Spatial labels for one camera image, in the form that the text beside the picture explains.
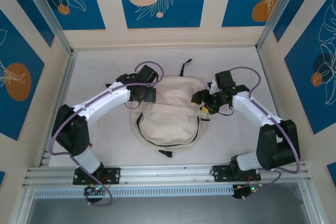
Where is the cream canvas backpack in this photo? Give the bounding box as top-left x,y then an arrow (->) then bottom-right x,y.
130,58 -> 212,158

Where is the right controller board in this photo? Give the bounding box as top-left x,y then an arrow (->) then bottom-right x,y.
233,184 -> 263,200

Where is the controller board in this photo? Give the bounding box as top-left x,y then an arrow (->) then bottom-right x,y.
233,184 -> 263,200
83,185 -> 106,196

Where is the left controller board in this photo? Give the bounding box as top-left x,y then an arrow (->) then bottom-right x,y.
83,185 -> 106,196

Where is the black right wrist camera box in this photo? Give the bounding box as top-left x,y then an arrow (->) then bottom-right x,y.
214,70 -> 236,90

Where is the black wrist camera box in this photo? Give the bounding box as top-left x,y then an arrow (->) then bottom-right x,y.
214,70 -> 236,90
136,65 -> 159,83

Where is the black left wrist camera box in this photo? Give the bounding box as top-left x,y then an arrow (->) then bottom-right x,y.
136,65 -> 159,83

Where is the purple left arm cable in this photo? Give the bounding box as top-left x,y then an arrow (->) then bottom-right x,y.
49,61 -> 165,206

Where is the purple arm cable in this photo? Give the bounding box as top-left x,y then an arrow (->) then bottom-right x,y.
49,61 -> 165,206
230,66 -> 302,201

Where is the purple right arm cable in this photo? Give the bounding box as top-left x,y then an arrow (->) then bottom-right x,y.
230,66 -> 302,201

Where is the aluminium table side rail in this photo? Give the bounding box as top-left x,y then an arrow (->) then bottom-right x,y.
38,50 -> 78,168
256,48 -> 297,162

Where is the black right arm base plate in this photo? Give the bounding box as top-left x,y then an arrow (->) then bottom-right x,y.
212,164 -> 262,183

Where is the aluminium frame post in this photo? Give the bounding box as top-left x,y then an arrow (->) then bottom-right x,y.
19,0 -> 75,56
256,0 -> 323,53

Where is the aluminium mounting rail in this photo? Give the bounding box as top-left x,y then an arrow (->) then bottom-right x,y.
22,162 -> 312,188

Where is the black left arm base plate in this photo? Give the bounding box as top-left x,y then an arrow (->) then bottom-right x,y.
72,166 -> 121,185

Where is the slotted grey cable duct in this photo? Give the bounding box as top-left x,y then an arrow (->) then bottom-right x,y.
33,184 -> 235,199

